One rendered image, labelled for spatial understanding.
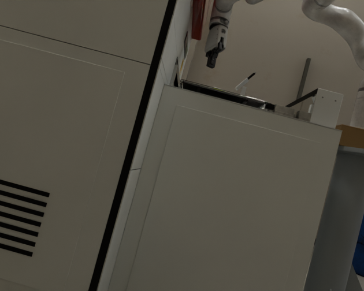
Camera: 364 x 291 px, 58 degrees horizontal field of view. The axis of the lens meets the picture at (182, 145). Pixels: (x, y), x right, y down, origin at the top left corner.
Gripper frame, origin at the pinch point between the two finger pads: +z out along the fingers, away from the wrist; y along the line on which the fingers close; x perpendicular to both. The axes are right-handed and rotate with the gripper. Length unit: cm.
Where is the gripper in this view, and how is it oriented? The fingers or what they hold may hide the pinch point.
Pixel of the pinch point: (211, 62)
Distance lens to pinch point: 140.0
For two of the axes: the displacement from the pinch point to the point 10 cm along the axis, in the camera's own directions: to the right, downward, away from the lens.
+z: -2.0, 9.6, -1.6
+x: -8.6, -2.6, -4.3
